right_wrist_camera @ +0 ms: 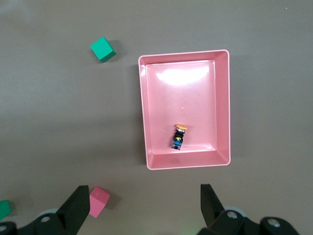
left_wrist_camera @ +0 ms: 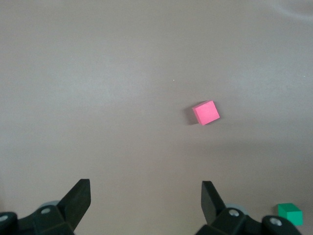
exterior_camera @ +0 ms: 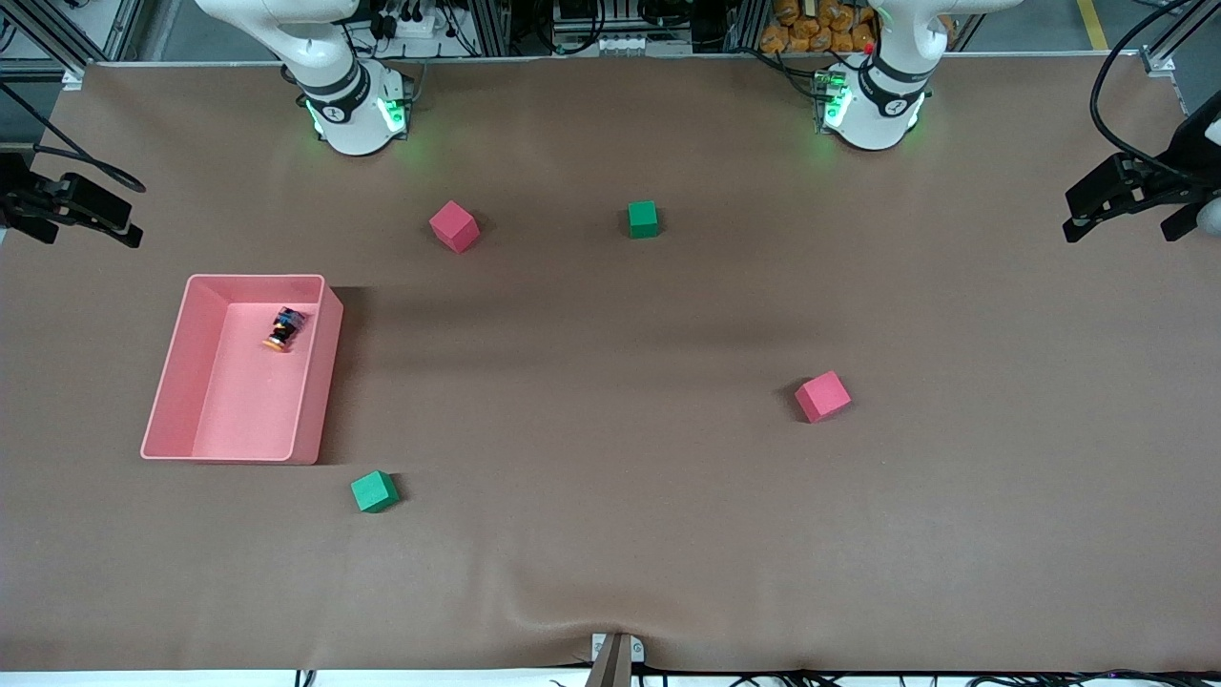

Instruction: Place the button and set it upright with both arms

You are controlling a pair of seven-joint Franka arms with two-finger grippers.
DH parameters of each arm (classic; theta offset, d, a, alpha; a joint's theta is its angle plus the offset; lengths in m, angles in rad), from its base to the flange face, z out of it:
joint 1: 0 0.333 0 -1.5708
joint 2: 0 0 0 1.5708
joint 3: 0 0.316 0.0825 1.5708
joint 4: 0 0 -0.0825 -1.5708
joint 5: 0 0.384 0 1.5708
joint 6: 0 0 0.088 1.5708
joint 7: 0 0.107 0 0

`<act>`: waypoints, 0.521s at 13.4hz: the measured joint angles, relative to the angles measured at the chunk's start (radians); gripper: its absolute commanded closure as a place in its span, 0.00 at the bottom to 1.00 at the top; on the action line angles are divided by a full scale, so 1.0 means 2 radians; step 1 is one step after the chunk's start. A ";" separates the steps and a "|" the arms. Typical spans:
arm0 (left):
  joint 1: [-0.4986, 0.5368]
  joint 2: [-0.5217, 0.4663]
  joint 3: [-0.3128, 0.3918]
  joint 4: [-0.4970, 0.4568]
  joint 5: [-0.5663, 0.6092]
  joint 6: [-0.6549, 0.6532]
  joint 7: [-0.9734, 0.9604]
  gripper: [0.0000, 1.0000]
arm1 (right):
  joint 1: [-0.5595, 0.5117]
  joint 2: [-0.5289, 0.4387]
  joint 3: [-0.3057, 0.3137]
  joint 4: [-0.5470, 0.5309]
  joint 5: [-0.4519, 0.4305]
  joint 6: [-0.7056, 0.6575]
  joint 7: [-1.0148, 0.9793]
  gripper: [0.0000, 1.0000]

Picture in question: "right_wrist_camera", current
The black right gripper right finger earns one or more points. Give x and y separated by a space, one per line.
212 210

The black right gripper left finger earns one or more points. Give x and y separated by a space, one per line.
73 208

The yellow mushroom push button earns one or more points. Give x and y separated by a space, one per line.
178 140

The pink foam cube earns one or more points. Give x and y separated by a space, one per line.
97 203

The green foam cube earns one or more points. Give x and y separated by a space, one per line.
101 47
4 209

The pink plastic tray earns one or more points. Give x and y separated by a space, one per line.
185 98

